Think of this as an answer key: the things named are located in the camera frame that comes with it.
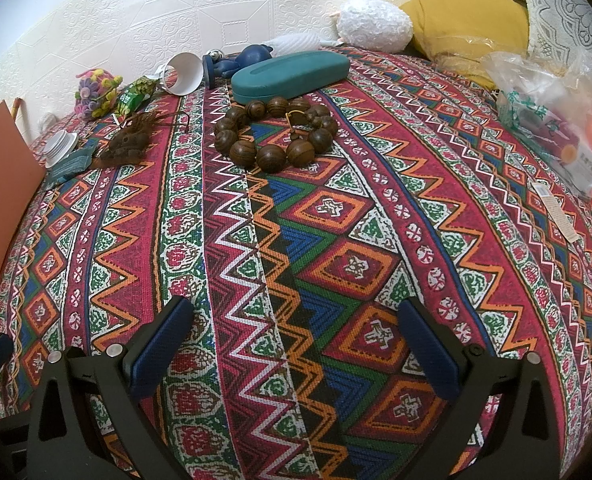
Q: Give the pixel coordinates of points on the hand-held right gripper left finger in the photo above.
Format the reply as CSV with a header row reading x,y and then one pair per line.
x,y
161,347

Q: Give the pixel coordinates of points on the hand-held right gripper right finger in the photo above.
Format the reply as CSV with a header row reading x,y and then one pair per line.
x,y
426,355

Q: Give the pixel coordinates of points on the pink cardboard box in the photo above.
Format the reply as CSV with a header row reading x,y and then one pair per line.
x,y
1,210

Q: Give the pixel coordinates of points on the white paper cup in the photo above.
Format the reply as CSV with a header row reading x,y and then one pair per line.
x,y
186,72

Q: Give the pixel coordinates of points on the teal glasses case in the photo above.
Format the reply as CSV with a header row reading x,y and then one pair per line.
x,y
291,77

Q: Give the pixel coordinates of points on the colourful patterned blanket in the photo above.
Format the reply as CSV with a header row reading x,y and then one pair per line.
x,y
326,260

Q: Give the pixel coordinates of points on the white paper label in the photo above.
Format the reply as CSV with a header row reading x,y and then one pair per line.
x,y
553,212

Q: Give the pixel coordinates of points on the brown lobster toy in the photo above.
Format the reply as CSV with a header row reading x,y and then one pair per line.
x,y
126,142

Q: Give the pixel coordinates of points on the white round lid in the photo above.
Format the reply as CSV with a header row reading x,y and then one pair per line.
x,y
61,147

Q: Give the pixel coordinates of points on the green snack packet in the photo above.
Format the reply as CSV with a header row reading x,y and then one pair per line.
x,y
132,96

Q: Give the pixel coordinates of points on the wooden stick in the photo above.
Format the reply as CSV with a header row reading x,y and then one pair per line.
x,y
18,110

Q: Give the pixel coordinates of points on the clear plastic bag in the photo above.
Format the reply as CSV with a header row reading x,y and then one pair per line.
x,y
541,100

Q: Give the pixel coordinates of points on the blue toy figurine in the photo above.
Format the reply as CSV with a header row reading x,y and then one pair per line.
x,y
253,55

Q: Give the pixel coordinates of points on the white ribbed toy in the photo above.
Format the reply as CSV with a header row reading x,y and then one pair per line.
x,y
298,42

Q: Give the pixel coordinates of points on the small white fluffy plush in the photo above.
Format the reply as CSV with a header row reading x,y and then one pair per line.
x,y
373,22

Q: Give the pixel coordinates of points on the yellow pillow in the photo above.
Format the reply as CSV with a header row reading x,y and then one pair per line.
x,y
456,15

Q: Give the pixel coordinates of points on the white lace cushion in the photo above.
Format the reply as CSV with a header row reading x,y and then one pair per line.
x,y
566,10

